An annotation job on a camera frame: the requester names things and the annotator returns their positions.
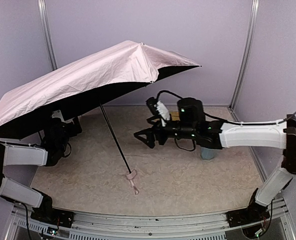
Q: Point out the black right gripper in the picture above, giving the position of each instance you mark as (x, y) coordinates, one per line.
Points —
(159, 132)

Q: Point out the pink umbrella black lining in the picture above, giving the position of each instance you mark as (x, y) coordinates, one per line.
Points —
(83, 85)

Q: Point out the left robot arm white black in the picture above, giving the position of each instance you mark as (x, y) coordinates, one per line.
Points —
(54, 146)

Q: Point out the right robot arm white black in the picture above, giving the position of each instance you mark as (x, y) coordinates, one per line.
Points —
(221, 133)

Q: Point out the woven bamboo tray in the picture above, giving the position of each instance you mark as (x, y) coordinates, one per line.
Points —
(175, 116)

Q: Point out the light blue mug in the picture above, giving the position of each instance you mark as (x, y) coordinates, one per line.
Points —
(207, 154)

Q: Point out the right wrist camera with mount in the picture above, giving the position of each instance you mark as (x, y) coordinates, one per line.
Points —
(159, 111)

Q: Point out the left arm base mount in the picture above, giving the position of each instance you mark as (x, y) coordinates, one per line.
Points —
(58, 217)

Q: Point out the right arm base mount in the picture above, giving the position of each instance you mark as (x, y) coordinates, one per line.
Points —
(243, 216)

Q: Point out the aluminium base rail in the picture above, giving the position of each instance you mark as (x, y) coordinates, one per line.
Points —
(206, 226)

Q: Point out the right metal frame post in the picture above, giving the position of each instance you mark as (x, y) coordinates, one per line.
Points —
(246, 54)

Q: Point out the metal frame post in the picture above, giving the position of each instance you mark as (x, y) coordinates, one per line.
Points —
(246, 54)
(47, 33)

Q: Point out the left metal frame post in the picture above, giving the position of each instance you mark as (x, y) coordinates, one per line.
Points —
(47, 33)

